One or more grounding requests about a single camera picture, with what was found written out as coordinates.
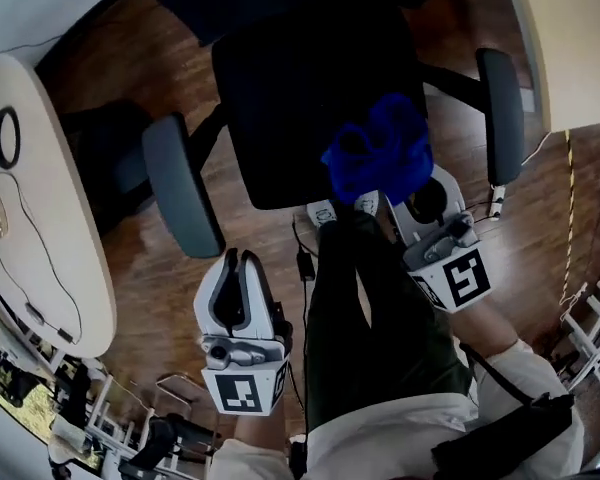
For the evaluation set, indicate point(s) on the black office chair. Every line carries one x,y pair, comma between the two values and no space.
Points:
320,93

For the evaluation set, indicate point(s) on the person's white shoe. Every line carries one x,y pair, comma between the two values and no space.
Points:
368,202
324,214

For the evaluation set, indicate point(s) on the person's right forearm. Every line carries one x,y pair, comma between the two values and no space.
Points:
485,328

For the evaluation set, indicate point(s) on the person's white shirt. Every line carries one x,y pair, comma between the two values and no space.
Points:
380,443

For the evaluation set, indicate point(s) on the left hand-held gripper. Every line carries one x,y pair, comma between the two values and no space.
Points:
242,388

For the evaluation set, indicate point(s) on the black power adapter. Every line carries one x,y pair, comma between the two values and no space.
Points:
306,265

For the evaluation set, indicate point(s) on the blue cloth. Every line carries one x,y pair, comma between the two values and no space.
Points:
380,158

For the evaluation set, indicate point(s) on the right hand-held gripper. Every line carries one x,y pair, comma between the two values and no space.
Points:
460,278

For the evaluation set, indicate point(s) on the white plug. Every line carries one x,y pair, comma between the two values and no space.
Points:
496,203

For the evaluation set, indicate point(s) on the dark grey chair armrest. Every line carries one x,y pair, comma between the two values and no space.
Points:
502,118
180,183

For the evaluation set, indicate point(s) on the white metal frame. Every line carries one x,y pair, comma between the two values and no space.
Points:
115,433

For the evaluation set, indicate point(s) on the person's dark green trouser legs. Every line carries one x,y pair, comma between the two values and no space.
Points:
337,318

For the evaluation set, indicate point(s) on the person's left forearm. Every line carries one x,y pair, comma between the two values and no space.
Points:
255,433

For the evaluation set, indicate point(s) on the black stand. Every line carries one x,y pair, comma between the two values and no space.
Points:
155,443

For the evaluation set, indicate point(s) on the white metal rack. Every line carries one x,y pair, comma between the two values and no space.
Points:
595,328

